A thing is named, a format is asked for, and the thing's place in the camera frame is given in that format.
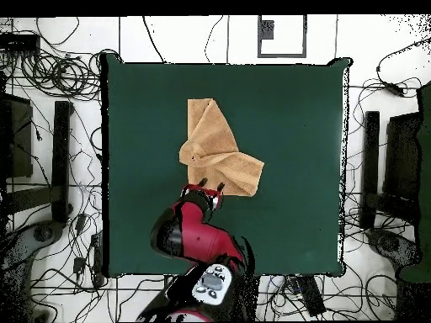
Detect tan terry towel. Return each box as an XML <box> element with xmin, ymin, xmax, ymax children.
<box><xmin>178</xmin><ymin>98</ymin><xmax>265</xmax><ymax>198</ymax></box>

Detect dark green table cloth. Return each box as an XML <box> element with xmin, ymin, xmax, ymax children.
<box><xmin>100</xmin><ymin>53</ymin><xmax>353</xmax><ymax>278</ymax></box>

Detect black power strip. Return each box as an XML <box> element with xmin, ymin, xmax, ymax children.
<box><xmin>295</xmin><ymin>275</ymin><xmax>327</xmax><ymax>317</ymax></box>

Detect black floor stand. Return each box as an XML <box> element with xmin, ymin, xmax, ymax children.
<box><xmin>359</xmin><ymin>110</ymin><xmax>422</xmax><ymax>230</ymax></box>
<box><xmin>3</xmin><ymin>100</ymin><xmax>74</xmax><ymax>225</ymax></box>

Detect grey chair base leg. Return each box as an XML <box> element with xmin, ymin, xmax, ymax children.
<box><xmin>0</xmin><ymin>220</ymin><xmax>67</xmax><ymax>323</ymax></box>
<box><xmin>365</xmin><ymin>227</ymin><xmax>423</xmax><ymax>270</ymax></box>

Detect black power adapter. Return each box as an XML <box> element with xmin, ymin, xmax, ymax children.
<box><xmin>383</xmin><ymin>82</ymin><xmax>405</xmax><ymax>98</ymax></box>

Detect small black device box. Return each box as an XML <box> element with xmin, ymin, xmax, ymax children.
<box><xmin>0</xmin><ymin>33</ymin><xmax>41</xmax><ymax>54</ymax></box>

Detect grey square frame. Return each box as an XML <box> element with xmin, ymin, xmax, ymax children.
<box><xmin>257</xmin><ymin>14</ymin><xmax>308</xmax><ymax>59</ymax></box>

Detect coiled black cables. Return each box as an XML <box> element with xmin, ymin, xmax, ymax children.
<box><xmin>19</xmin><ymin>50</ymin><xmax>102</xmax><ymax>102</ymax></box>

